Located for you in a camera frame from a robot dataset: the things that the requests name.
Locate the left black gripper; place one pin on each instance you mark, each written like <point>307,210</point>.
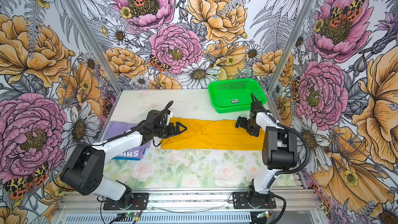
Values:
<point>177,131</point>

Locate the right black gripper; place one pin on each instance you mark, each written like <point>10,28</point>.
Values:
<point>255,132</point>

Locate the yellow t shirt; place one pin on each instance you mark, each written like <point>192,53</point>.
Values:
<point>208,134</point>

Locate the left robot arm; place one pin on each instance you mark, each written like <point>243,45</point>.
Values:
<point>84,170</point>

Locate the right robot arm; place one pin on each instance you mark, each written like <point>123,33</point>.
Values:
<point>279,154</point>

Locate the green plastic basket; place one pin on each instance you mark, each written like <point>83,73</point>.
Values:
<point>222,92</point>

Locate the folded purple t shirt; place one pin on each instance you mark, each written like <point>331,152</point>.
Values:
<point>135,153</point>

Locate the right green circuit board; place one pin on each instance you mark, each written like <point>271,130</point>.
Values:
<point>264,214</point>

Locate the green circuit board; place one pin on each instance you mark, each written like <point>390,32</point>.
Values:
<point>129,217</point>
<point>264,214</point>

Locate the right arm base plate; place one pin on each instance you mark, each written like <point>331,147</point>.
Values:
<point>242,200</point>

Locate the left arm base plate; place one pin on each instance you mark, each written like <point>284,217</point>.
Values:
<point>135,201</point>

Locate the aluminium front rail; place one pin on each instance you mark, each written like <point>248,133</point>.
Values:
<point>182,200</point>

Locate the right aluminium corner post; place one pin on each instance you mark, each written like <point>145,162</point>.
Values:
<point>301,18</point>

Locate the aluminium corner post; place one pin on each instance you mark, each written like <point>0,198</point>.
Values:
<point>74,10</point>
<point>301,18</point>

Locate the left aluminium corner post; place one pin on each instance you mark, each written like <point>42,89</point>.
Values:
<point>74,10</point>

